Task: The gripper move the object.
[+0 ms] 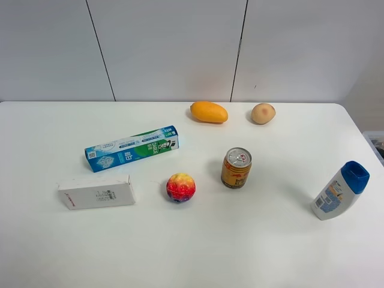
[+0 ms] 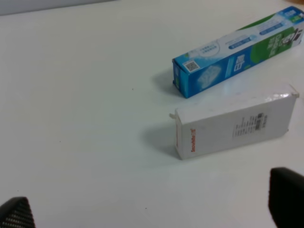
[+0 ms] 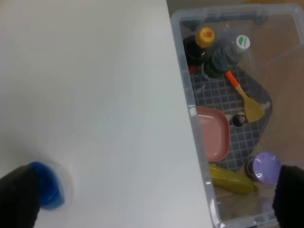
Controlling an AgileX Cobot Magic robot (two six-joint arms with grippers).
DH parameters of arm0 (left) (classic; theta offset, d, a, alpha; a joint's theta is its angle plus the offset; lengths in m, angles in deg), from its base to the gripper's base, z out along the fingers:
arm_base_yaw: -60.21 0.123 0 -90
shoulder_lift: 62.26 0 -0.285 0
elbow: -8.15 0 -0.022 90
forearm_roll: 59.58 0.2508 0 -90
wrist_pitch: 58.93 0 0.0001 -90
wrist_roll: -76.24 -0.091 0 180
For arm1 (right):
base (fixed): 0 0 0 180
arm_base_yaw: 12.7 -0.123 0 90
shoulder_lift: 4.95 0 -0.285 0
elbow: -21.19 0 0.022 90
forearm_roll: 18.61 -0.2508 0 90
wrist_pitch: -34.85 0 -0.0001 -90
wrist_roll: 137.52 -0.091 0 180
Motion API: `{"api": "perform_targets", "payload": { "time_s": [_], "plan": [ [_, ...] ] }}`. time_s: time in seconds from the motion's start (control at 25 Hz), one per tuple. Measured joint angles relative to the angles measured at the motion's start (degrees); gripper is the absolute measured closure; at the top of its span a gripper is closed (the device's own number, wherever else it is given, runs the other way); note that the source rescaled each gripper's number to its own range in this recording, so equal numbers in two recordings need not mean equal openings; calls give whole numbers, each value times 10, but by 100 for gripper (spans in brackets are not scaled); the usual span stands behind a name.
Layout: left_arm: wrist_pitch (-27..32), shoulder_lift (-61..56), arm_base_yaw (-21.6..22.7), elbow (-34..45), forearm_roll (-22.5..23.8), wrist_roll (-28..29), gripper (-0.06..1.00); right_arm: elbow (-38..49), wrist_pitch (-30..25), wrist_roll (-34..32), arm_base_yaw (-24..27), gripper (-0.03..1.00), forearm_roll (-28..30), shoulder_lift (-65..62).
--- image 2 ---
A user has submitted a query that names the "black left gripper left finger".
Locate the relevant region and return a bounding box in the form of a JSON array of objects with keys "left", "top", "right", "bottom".
[{"left": 0, "top": 197, "right": 36, "bottom": 228}]

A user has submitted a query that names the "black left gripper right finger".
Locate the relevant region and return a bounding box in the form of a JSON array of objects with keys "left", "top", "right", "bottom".
[{"left": 268, "top": 167, "right": 304, "bottom": 228}]

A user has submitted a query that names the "white cardboard box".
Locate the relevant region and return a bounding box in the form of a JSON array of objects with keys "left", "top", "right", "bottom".
[{"left": 171, "top": 84, "right": 299, "bottom": 160}]

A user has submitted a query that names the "blue green toothpaste box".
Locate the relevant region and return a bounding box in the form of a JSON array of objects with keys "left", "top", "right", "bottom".
[{"left": 172, "top": 6, "right": 304, "bottom": 98}]

